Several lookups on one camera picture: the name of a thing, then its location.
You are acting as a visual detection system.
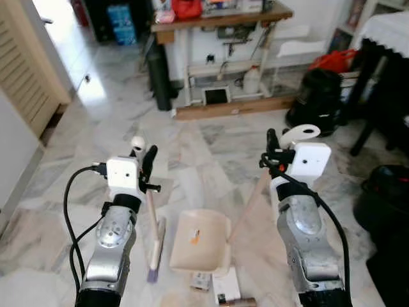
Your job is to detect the black round bin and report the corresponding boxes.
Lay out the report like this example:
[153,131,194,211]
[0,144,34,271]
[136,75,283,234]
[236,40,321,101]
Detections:
[353,164,409,234]

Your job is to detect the tall black cylinder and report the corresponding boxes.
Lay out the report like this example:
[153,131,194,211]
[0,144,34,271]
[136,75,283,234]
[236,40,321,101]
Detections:
[146,43,173,113]

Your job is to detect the red plastic bag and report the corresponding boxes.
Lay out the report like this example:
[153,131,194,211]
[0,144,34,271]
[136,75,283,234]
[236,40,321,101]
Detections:
[309,49,357,73]

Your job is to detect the white flat carton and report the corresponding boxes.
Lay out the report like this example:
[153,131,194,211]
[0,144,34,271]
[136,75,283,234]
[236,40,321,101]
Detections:
[211,267,242,305]

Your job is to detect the beige louvred door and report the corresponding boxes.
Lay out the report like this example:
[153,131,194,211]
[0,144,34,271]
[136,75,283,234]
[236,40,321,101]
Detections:
[0,0,72,138]

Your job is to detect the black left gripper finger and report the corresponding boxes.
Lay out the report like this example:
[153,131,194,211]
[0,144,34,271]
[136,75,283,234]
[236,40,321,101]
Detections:
[142,145,159,182]

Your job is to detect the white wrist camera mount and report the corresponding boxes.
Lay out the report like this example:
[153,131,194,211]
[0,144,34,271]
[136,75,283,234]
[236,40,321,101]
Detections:
[281,142,332,187]
[105,156,146,204]

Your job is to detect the wooden top white-legged table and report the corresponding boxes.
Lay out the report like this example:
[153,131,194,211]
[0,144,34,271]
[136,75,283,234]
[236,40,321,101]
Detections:
[151,1,295,108]

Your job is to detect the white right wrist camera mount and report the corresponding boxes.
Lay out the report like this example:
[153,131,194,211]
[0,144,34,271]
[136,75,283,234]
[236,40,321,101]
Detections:
[281,142,332,187]

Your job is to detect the long wooden plank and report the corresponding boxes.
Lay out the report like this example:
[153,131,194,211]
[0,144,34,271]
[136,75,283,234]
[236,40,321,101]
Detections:
[173,96,297,122]

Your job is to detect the white plastic jug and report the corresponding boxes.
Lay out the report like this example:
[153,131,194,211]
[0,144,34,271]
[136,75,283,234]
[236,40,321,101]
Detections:
[242,64,263,95]

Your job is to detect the white framed dark panel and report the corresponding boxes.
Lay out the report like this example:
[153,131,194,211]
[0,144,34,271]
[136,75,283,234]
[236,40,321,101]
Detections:
[203,86,231,107]

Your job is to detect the white wire rack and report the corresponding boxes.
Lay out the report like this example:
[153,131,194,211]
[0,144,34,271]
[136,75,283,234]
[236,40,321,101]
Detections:
[274,40,328,97]

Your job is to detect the white lace tablecloth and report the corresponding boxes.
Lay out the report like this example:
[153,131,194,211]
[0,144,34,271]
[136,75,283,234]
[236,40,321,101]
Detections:
[353,10,409,59]

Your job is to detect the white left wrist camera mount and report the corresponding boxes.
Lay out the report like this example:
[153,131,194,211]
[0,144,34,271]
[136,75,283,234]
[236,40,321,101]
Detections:
[105,156,146,204]

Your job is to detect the brown metallic cylinder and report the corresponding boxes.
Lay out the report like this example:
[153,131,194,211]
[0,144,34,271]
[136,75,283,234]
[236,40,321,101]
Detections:
[216,297,258,307]

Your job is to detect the black wooden table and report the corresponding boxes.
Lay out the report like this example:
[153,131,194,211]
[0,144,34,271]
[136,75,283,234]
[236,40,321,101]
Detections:
[348,38,409,157]

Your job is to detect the small labelled brown box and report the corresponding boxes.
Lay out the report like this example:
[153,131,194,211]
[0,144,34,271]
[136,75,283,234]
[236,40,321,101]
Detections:
[190,272,213,292]

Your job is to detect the pink pouch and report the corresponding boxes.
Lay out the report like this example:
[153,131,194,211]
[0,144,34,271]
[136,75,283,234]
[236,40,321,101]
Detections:
[155,9,176,24]

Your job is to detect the red cloth bag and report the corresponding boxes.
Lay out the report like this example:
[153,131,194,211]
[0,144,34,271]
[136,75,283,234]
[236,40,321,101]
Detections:
[171,0,203,20]

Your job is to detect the blue bottle pack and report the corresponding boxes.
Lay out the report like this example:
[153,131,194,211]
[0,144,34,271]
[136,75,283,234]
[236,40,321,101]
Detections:
[107,4,137,46]

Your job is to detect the beige long-handled dustpan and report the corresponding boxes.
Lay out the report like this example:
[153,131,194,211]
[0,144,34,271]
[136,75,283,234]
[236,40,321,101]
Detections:
[169,123,322,274]

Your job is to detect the wooden broom purple bristles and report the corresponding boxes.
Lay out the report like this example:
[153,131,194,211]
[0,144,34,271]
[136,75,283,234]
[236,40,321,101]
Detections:
[130,136,168,284]

